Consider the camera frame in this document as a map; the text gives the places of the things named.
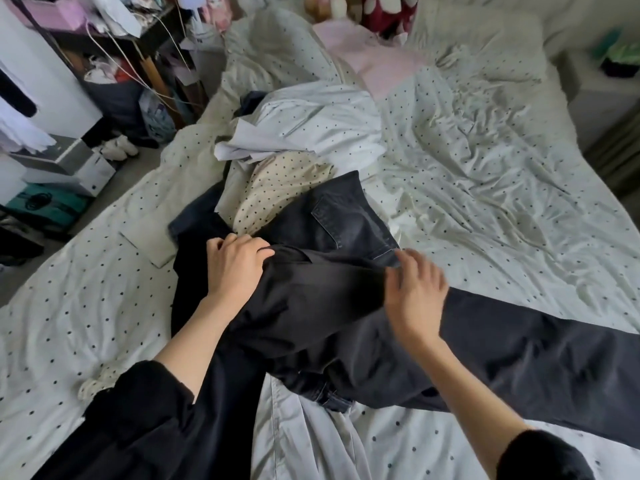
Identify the person's left hand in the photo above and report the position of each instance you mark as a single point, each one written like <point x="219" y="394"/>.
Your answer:
<point x="235" y="270"/>

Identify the person's right hand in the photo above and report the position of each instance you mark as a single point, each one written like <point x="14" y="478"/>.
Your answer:
<point x="415" y="300"/>

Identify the blue denim jeans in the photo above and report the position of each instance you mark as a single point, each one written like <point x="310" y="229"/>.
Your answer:
<point x="250" y="103"/>

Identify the beige patterned pants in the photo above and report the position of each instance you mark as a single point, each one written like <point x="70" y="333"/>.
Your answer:
<point x="105" y="378"/>

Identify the white polka dot pants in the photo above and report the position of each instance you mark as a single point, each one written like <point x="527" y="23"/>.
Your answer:
<point x="320" y="120"/>

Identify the person's left forearm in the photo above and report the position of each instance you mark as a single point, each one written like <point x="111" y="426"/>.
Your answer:
<point x="190" y="340"/>

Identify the person's right forearm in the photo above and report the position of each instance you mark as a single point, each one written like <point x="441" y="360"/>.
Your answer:
<point x="470" y="405"/>

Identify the white dotted bed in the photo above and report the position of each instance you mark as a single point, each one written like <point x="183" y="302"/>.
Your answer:
<point x="500" y="195"/>

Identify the white shoe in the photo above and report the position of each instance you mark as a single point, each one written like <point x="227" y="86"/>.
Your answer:
<point x="126" y="145"/>
<point x="108" y="151"/>

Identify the blue patterned bag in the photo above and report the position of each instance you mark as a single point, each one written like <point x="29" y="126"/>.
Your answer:
<point x="158" y="117"/>

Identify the white cardboard box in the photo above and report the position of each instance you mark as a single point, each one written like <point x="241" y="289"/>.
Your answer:
<point x="70" y="165"/>

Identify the dark blue bin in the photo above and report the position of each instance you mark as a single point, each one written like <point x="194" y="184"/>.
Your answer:
<point x="115" y="110"/>

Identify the teal green box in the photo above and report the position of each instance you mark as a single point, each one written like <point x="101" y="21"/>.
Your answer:
<point x="45" y="205"/>

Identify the grey bedside cabinet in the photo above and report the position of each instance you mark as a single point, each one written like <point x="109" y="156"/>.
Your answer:
<point x="208" y="70"/>

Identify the black hanging trousers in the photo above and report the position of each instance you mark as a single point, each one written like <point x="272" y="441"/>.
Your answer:
<point x="20" y="243"/>

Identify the pale grey rolled blanket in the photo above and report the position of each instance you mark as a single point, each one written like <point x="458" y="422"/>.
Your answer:
<point x="280" y="45"/>

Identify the pink pillow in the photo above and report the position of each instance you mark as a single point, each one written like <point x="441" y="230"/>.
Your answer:
<point x="370" y="55"/>

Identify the white hanging garment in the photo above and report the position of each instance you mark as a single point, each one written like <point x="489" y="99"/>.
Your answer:
<point x="22" y="130"/>

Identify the small pink plush toy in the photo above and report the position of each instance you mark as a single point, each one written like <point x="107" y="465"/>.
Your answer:
<point x="218" y="10"/>

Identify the white pillow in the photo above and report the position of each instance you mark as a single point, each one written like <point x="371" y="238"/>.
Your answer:
<point x="480" y="40"/>

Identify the white bedside cabinet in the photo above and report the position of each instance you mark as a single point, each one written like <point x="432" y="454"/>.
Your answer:
<point x="595" y="100"/>

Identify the beige plush toy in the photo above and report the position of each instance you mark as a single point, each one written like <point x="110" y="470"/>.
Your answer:
<point x="330" y="7"/>

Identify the black hanging garment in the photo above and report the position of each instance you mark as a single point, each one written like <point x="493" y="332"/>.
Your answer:
<point x="15" y="93"/>

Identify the dark red fabric item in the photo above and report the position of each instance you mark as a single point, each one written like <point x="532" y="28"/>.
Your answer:
<point x="390" y="13"/>

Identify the small black item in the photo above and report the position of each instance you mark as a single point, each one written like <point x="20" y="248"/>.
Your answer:
<point x="622" y="68"/>

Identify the white tufted headboard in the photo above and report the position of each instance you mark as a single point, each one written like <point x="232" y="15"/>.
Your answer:
<point x="590" y="15"/>

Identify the wooden post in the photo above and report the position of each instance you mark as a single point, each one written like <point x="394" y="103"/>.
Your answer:
<point x="160" y="85"/>

